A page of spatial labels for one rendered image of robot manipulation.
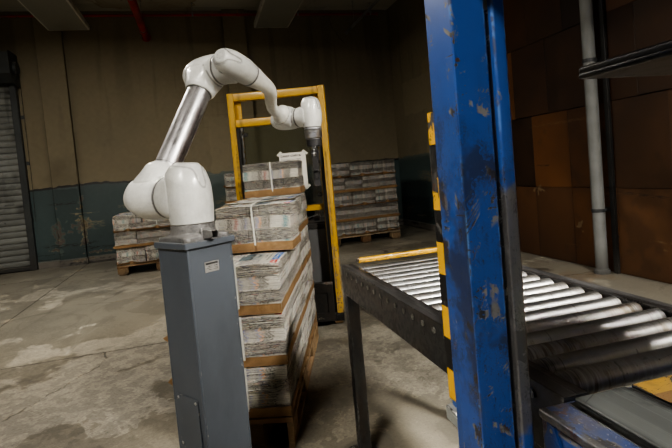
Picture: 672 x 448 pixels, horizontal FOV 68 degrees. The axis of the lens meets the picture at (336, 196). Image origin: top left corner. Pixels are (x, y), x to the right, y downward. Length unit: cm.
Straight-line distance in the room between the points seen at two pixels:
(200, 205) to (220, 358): 54
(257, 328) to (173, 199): 76
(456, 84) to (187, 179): 126
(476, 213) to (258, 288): 163
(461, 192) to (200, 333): 130
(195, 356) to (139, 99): 779
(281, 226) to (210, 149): 686
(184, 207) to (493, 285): 127
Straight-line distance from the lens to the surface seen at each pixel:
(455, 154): 69
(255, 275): 221
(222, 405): 194
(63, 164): 938
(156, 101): 934
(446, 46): 71
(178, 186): 179
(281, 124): 258
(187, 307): 181
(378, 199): 802
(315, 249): 403
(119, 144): 933
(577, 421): 90
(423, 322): 138
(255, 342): 229
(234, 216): 250
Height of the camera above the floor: 120
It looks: 3 degrees down
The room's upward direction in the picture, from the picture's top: 5 degrees counter-clockwise
